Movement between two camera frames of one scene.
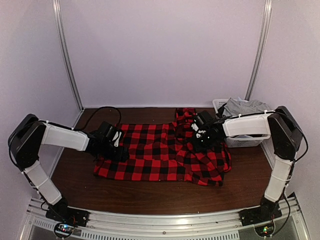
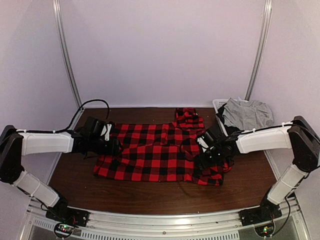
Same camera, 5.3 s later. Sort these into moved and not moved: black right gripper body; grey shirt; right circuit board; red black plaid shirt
Moved: black right gripper body
Not moved: right circuit board; grey shirt; red black plaid shirt
